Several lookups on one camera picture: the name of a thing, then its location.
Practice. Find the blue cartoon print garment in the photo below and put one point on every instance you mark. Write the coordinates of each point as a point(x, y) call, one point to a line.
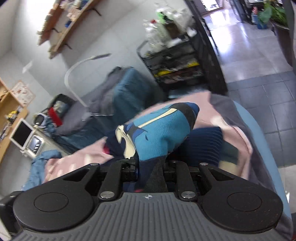
point(149, 139)

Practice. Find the red and grey pillow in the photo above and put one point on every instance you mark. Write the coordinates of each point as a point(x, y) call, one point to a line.
point(58, 107)

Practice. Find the upper wooden wall shelf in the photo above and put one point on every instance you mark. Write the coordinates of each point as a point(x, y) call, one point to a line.
point(64, 18)

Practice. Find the light blue sheet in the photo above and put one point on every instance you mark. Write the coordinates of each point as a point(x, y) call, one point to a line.
point(263, 169)

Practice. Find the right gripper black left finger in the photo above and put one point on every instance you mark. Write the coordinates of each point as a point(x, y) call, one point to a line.
point(71, 199)

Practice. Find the pink polka dot blanket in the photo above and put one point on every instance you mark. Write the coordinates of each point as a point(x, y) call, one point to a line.
point(208, 117)

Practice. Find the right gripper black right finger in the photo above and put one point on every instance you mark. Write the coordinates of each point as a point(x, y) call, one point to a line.
point(228, 201)

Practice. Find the grey towel on bed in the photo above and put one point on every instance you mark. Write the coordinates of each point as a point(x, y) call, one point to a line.
point(101, 98)

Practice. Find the wooden wall shelf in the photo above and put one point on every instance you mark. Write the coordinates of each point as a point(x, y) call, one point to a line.
point(64, 18)
point(11, 112)

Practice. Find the white gooseneck lamp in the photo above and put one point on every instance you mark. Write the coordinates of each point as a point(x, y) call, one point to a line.
point(75, 73)

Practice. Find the white monitor device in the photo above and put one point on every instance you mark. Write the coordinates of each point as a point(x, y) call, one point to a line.
point(25, 137)

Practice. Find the blue covered massage bed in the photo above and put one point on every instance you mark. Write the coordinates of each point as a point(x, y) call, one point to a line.
point(81, 127)

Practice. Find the black wire trolley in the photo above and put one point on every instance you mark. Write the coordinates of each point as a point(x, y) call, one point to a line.
point(174, 68)

